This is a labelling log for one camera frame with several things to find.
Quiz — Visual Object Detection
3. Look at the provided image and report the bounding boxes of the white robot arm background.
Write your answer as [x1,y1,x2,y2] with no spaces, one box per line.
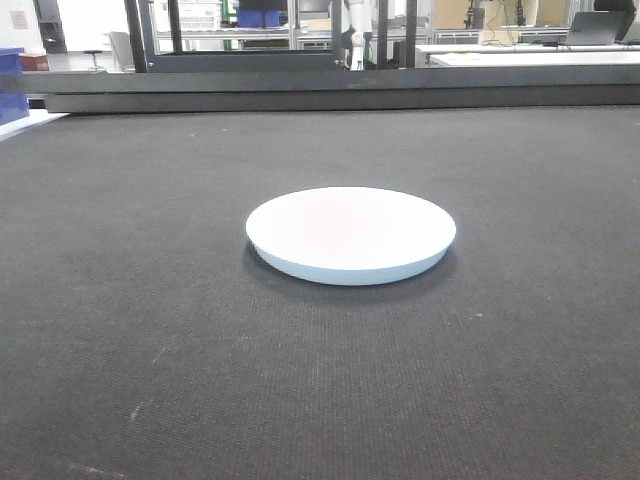
[341,0,373,71]

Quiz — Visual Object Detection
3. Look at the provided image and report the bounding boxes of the blue bins on background shelf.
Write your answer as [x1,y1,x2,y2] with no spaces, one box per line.
[237,9,284,28]

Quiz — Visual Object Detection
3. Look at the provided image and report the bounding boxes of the white round plate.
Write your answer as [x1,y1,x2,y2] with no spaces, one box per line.
[245,187,456,286]

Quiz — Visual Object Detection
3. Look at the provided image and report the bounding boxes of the white work table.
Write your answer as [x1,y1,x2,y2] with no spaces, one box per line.
[416,44,639,67]

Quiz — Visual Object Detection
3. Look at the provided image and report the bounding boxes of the black stool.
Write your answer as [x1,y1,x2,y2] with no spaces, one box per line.
[83,49,105,72]

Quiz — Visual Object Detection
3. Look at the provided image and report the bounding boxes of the blue storage crate left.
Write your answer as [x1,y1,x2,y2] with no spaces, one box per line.
[0,46,31,126]

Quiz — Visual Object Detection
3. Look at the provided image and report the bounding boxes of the red box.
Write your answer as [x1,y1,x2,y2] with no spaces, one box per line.
[19,53,50,72]

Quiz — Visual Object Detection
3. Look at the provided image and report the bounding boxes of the grey laptop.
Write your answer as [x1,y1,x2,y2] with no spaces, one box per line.
[562,11,625,46]

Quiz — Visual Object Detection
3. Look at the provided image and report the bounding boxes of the black metal frame rail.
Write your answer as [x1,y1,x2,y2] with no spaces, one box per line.
[1,1,639,114]

